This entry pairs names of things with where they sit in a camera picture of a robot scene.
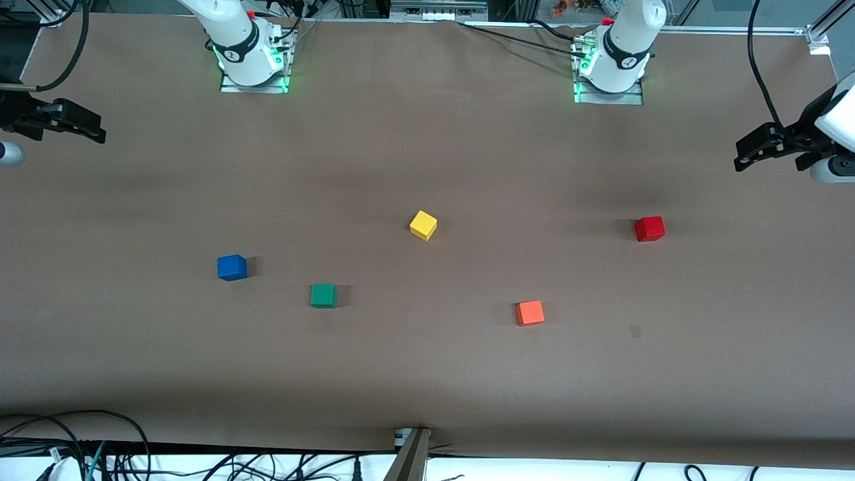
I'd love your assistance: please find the red cube block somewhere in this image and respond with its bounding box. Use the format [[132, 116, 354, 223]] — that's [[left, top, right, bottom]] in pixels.
[[634, 216, 667, 243]]

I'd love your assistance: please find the blue cube block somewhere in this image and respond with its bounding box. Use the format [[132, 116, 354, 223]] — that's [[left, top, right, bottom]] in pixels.
[[216, 254, 248, 282]]

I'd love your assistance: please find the orange cube block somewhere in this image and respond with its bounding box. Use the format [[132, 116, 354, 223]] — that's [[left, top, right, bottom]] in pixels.
[[515, 300, 546, 327]]

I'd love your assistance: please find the yellow cube block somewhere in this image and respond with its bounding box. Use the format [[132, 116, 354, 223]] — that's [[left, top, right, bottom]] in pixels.
[[409, 210, 438, 242]]

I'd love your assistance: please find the brown table cover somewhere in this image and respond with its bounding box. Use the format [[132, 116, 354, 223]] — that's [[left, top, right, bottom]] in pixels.
[[0, 13, 855, 468]]

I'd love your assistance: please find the aluminium frame profile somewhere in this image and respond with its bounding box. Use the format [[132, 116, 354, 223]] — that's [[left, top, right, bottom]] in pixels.
[[37, 0, 88, 27], [805, 0, 855, 55]]

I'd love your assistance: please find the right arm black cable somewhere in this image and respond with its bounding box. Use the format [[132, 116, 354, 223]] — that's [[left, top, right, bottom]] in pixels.
[[37, 0, 92, 93]]

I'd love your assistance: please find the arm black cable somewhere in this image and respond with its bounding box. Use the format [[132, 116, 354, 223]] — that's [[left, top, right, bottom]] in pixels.
[[747, 0, 786, 128], [37, 0, 92, 93]]

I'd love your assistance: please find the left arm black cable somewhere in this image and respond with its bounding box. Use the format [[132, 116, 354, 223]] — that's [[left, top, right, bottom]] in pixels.
[[747, 0, 786, 128]]

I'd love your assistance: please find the short black table cable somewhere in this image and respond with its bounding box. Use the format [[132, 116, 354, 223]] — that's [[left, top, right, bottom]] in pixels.
[[528, 19, 590, 42]]

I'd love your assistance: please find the long black table cable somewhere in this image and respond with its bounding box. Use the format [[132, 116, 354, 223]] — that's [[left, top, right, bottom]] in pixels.
[[458, 21, 588, 59]]

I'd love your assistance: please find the black looped floor cable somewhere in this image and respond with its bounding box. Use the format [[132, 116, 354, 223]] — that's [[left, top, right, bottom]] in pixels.
[[0, 409, 152, 481]]

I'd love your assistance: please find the green floor cable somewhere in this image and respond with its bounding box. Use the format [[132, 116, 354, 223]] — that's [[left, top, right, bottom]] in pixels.
[[85, 441, 108, 481]]

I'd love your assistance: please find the black cable bundle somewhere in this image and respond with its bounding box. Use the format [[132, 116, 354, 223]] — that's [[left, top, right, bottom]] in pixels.
[[107, 451, 401, 481]]

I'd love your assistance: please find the grey metal post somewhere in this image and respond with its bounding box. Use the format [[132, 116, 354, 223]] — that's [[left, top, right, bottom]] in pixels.
[[384, 428, 432, 481]]

